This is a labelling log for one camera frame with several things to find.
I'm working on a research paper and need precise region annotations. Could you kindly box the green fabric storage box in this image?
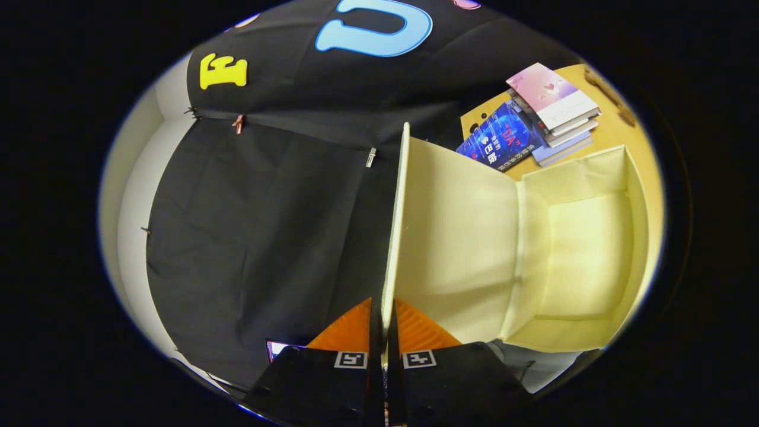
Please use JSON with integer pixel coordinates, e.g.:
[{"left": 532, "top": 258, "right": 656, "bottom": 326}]
[{"left": 381, "top": 122, "right": 651, "bottom": 355}]

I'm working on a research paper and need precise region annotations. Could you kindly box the black backdrop cloth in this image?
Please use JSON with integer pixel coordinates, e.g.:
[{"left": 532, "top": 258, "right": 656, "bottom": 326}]
[{"left": 145, "top": 0, "right": 585, "bottom": 389}]

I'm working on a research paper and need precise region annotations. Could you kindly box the pink cover book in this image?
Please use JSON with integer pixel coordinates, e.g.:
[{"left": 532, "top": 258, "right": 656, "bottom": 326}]
[{"left": 506, "top": 62, "right": 601, "bottom": 132}]

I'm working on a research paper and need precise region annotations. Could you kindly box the blue cover book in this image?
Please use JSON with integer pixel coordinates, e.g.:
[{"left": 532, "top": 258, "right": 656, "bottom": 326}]
[{"left": 455, "top": 101, "right": 544, "bottom": 173}]

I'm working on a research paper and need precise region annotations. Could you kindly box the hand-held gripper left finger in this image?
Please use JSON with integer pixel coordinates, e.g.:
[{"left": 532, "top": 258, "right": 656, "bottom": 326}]
[{"left": 243, "top": 298, "right": 383, "bottom": 427}]

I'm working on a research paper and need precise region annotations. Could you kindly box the grey blue book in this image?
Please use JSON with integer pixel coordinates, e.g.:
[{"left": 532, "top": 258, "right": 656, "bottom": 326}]
[{"left": 531, "top": 132, "right": 594, "bottom": 168}]

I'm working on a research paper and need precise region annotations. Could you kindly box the white edged book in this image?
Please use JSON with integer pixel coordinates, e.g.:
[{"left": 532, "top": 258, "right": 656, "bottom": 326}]
[{"left": 543, "top": 117, "right": 599, "bottom": 149}]

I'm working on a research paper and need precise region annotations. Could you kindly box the brown bread plush toy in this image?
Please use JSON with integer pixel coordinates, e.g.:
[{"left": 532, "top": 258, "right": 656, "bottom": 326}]
[{"left": 584, "top": 65, "right": 637, "bottom": 129}]

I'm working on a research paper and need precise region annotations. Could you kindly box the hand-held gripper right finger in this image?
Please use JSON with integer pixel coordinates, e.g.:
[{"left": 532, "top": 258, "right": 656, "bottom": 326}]
[{"left": 385, "top": 298, "right": 534, "bottom": 427}]

